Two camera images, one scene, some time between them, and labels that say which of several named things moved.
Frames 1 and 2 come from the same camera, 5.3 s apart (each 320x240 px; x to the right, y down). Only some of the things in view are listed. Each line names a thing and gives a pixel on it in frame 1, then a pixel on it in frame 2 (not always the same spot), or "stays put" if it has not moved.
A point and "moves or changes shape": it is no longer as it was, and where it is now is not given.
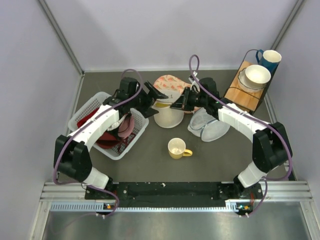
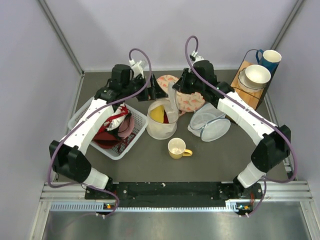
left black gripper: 152,95 → 152,92
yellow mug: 176,147 stays put
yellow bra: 161,105 → 157,113
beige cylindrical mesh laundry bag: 168,117 moves or changes shape
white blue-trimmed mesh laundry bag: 201,124 stays put
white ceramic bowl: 257,74 stays put
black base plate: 175,194 stays put
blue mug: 270,59 stays put
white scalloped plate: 244,86 stays put
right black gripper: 183,102 → 180,86
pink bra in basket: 127,126 stays put
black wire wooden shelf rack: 249,101 stays put
